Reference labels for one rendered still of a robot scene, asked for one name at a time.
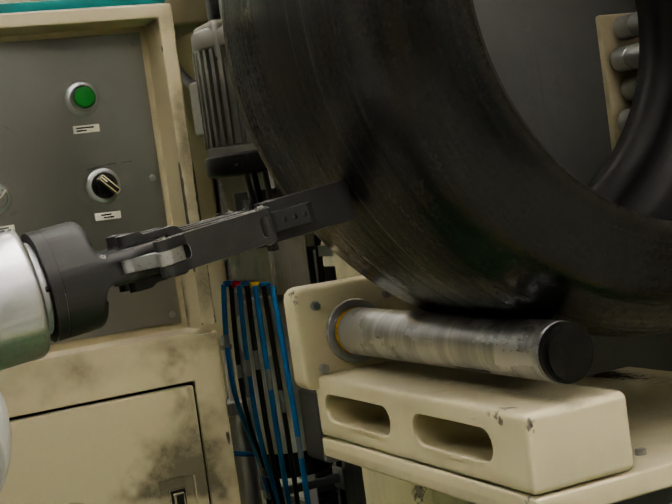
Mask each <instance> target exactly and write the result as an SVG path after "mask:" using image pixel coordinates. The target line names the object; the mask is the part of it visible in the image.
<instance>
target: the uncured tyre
mask: <svg viewBox="0 0 672 504"><path fill-rule="evenodd" d="M635 3H636V9H637V16H638V26H639V64H638V74H637V81H636V87H635V92H634V97H633V101H632V105H631V108H630V112H629V115H628V118H627V121H626V123H625V126H624V128H623V131H622V133H621V135H620V138H619V140H618V142H617V144H616V146H615V148H614V149H613V151H612V153H611V155H610V156H609V158H608V159H607V161H606V162H605V164H604V165H603V167H602V168H601V170H600V171H599V172H598V173H597V175H596V176H595V177H594V178H593V180H592V181H591V182H590V183H589V184H588V185H586V184H584V183H583V182H581V181H580V180H579V179H578V178H576V177H575V176H574V175H573V174H572V173H570V172H569V171H568V170H567V169H566V168H565V167H564V166H563V165H562V164H561V163H559V162H558V161H557V160H556V159H555V158H554V157H553V156H552V154H551V153H550V152H549V151H548V150H547V149H546V148H545V147H544V146H543V144H542V143H541V142H540V141H539V140H538V138H537V137H536V136H535V135H534V133H533V132H532V131H531V129H530V128H529V127H528V125H527V124H526V123H525V121H524V120H523V118H522V117H521V115H520V114H519V112H518V111H517V109H516V107H515V106H514V104H513V102H512V101H511V99H510V97H509V96H508V94H507V92H506V90H505V88H504V86H503V84H502V82H501V80H500V78H499V76H498V74H497V72H496V70H495V67H494V65H493V63H492V60H491V58H490V55H489V53H488V50H487V48H486V45H485V42H484V39H483V36H482V33H481V30H480V26H479V23H478V19H477V15H476V12H475V7H474V3H473V0H221V6H222V24H223V34H224V42H225V48H226V55H227V60H228V65H229V70H230V74H231V79H232V83H233V86H234V90H235V94H236V97H237V100H238V103H239V107H240V109H241V112H242V115H243V118H244V121H245V123H246V126H247V128H248V131H249V133H250V135H251V138H252V140H253V142H254V144H255V147H256V149H257V151H258V153H259V155H260V157H261V159H262V161H263V162H264V164H265V166H266V168H267V170H268V171H269V173H270V175H271V177H272V178H273V180H274V182H275V183H276V185H277V186H278V188H279V189H280V191H281V192H282V194H283V195H284V196H285V195H289V194H292V193H296V192H299V191H303V190H307V189H310V188H314V187H317V186H321V185H325V184H328V183H332V182H335V181H342V180H345V181H346V182H347V184H348V188H349V192H350V196H351V200H352V204H353V208H354V212H355V216H356V218H355V219H354V220H351V221H348V222H344V223H341V224H338V225H334V226H331V227H327V228H324V229H321V230H317V231H314V232H313V233H314V234H315V235H316V236H317V237H318V238H319V239H320V240H321V241H322V242H323V243H324V244H325V245H326V246H327V247H328V248H329V249H331V250H332V251H333V252H334V253H335V254H336V255H337V256H339V257H340V258H341V259H342V260H343V261H345V262H346V263H347V264H348V265H350V266H351V267H352V268H354V269H355V270H356V271H358V272H359V273H360V274H361V275H363V276H364V277H366V278H367V279H368V280H370V281H371V282H373V283H374V284H376V285H377V286H379V287H380V288H382V289H383V290H385V291H387V292H388V293H390V294H392V295H393V296H395V297H397V298H399V299H401V300H403V301H405V302H407V303H409V304H411V305H413V306H415V307H417V308H420V309H422V310H425V311H427V312H441V313H456V314H472V315H487V316H502V317H518V318H533V319H548V320H563V321H569V322H575V323H578V324H580V325H581V326H583V327H584V328H585V329H586V330H587V331H588V333H589V334H590V335H595V336H608V337H639V336H650V335H658V334H664V333H669V332H672V0H635Z"/></svg>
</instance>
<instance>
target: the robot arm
mask: <svg viewBox="0 0 672 504"><path fill-rule="evenodd" d="M241 203H242V207H243V210H241V211H240V212H235V211H234V212H233V211H228V212H226V214H225V215H221V216H218V217H214V218H210V219H206V220H203V221H199V222H195V223H191V224H187V225H184V226H180V227H177V226H167V227H158V228H153V229H150V230H146V231H142V232H131V233H123V234H118V235H117V234H116V235H112V236H110V237H107V238H105V240H106V244H107V246H106V247H107V249H105V250H100V251H97V252H95V251H94V250H93V248H92V242H91V240H90V238H89V236H88V235H87V233H86V232H85V230H84V229H83V228H82V227H81V226H80V225H79V224H77V223H75V222H65V223H61V224H57V225H54V226H50V227H46V228H42V229H39V230H35V231H31V232H27V233H24V234H22V236H21V239H20V237H19V236H18V234H17V233H16V232H15V231H14V230H11V229H7V231H6V232H4V230H1V231H0V371H1V370H4V369H7V368H10V367H14V366H17V365H20V364H23V363H26V362H30V361H33V360H36V359H39V358H42V357H44V356H46V354H47V353H48V351H49V349H50V343H51V340H52V341H53V342H58V341H62V340H65V339H68V338H71V337H75V336H78V335H81V334H84V333H89V332H91V331H94V330H97V329H100V328H102V327H103V326H104V325H105V324H106V322H107V320H108V315H109V303H108V301H107V294H108V291H109V288H112V287H118V288H119V291H120V293H123V292H129V291H130V293H136V292H140V291H143V290H146V289H149V288H152V287H154V286H155V284H156V283H157V282H160V281H163V280H167V279H171V278H174V277H177V276H180V275H184V274H186V273H188V272H189V270H191V269H193V268H196V267H199V266H202V265H205V264H209V263H212V262H215V261H218V260H221V259H224V258H227V257H230V256H233V255H236V254H240V253H243V252H246V251H249V250H252V249H255V248H258V247H261V246H264V245H266V246H267V249H268V251H277V250H279V246H278V242H280V241H283V240H287V239H290V238H294V237H297V236H300V235H304V234H307V233H311V232H314V231H317V230H321V229H324V228H327V227H331V226H334V225H338V224H341V223H344V222H348V221H351V220H354V219H355V218H356V216H355V212H354V208H353V204H352V200H351V196H350V192H349V188H348V184H347V182H346V181H345V180H342V181H335V182H332V183H328V184H325V185H321V186H317V187H314V188H310V189H307V190H303V191H299V192H296V193H292V194H289V195H285V196H281V197H278V198H274V199H271V200H267V201H264V202H260V203H256V204H254V205H253V201H252V198H249V199H245V200H241ZM11 445H12V442H11V427H10V421H9V415H8V410H7V406H6V403H5V401H4V398H3V396H2V394H1V392H0V493H1V491H2V488H3V486H4V483H5V481H6V477H7V473H8V469H9V465H10V459H11Z"/></svg>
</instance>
